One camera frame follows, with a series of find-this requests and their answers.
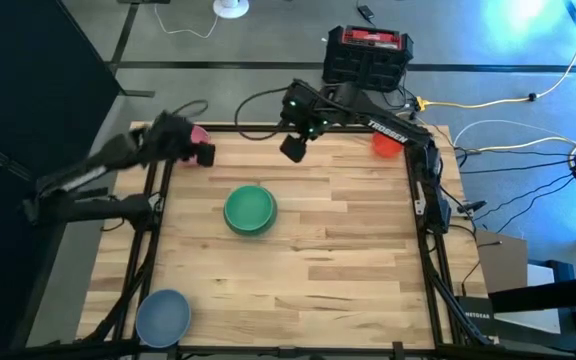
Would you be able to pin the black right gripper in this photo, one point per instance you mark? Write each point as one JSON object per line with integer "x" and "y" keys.
{"x": 300, "y": 107}

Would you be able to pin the white fan base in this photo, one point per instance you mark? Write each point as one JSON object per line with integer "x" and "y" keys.
{"x": 231, "y": 7}

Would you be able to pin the dark blue partition panels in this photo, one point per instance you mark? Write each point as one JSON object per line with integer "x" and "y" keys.
{"x": 425, "y": 280}

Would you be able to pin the black Netgear box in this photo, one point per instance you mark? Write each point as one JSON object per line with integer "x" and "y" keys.
{"x": 478, "y": 315}

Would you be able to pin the orange bowl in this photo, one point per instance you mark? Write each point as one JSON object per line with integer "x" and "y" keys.
{"x": 387, "y": 146}

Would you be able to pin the blue bowl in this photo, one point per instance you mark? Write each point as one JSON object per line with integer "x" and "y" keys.
{"x": 163, "y": 318}

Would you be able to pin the green bowl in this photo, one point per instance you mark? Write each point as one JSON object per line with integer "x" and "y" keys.
{"x": 249, "y": 210}

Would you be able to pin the dark blue partition curtain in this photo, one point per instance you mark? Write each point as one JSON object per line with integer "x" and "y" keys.
{"x": 18, "y": 75}

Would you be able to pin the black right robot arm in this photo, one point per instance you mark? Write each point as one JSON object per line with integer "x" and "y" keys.
{"x": 393, "y": 132}

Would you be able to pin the black plug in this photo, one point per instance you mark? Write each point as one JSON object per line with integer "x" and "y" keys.
{"x": 470, "y": 206}

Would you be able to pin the red and black toolbox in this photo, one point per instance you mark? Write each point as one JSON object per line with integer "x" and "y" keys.
{"x": 368, "y": 57}

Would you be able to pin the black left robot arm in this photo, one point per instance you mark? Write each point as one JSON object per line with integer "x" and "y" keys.
{"x": 88, "y": 207}

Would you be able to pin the white box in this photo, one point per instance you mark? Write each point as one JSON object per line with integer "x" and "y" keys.
{"x": 535, "y": 320}

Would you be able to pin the black power adapter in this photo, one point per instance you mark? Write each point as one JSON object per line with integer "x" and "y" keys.
{"x": 366, "y": 12}

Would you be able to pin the pink bowl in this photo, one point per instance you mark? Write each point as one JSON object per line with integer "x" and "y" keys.
{"x": 199, "y": 135}

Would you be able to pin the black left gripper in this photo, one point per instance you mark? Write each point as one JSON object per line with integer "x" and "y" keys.
{"x": 168, "y": 135}

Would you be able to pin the brown cardboard box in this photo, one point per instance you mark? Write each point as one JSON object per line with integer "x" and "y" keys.
{"x": 503, "y": 260}

